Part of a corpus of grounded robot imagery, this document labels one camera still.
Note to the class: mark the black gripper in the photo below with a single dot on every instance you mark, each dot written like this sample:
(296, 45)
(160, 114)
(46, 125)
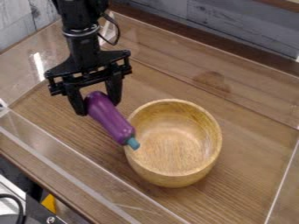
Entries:
(86, 67)

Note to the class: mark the purple toy eggplant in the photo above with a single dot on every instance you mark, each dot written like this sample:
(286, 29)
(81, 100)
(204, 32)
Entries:
(102, 111)

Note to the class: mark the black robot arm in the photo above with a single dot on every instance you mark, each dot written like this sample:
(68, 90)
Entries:
(80, 15)

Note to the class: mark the brown wooden bowl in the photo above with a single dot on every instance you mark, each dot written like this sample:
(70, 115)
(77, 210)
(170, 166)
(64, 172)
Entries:
(180, 142)

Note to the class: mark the yellow black device corner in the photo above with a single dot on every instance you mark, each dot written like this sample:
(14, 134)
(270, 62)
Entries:
(37, 214)

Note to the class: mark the clear acrylic tray enclosure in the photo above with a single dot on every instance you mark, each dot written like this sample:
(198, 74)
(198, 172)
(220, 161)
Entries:
(66, 154)

